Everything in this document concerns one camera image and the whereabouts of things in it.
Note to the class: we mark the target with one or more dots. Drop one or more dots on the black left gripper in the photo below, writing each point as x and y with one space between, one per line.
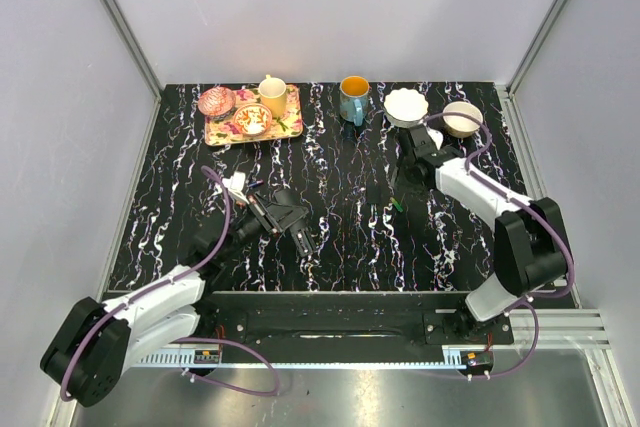
287 215

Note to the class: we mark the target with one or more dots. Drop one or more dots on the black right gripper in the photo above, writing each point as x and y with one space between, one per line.
402 161

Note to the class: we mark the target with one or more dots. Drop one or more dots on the black remote control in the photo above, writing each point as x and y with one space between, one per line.
302 240

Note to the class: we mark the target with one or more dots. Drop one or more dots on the green AAA battery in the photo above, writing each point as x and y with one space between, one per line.
397 205

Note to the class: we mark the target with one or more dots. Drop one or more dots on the black remote battery cover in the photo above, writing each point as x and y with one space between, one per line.
374 194

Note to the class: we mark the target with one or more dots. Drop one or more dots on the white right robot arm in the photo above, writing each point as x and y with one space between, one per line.
530 247

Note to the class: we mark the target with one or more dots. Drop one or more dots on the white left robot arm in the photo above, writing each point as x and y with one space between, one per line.
99 341

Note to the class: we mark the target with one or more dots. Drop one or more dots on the white scalloped bowl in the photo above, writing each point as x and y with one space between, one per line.
404 108

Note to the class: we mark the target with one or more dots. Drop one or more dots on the cream round bowl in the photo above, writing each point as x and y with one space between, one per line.
462 119

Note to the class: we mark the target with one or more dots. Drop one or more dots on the blue mug orange inside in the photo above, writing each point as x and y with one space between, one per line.
354 99

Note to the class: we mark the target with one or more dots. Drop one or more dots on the orange patterned bowl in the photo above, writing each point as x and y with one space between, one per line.
252 119

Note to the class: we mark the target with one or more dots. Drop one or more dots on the floral rectangular tray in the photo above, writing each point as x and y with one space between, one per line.
219 133

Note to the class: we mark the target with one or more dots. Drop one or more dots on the yellow mug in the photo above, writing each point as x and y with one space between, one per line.
273 94

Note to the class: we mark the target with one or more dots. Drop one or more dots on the pink patterned bowl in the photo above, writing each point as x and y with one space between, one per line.
217 103

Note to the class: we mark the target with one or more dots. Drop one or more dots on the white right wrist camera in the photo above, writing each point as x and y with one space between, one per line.
436 136

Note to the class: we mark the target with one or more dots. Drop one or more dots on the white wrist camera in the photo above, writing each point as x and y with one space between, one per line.
436 136
236 186

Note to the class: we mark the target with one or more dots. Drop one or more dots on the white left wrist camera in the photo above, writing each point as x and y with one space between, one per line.
236 186

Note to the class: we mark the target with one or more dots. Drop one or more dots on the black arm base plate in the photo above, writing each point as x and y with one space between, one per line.
330 319

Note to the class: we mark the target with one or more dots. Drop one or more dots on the aluminium front rail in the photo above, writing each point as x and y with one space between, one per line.
429 349

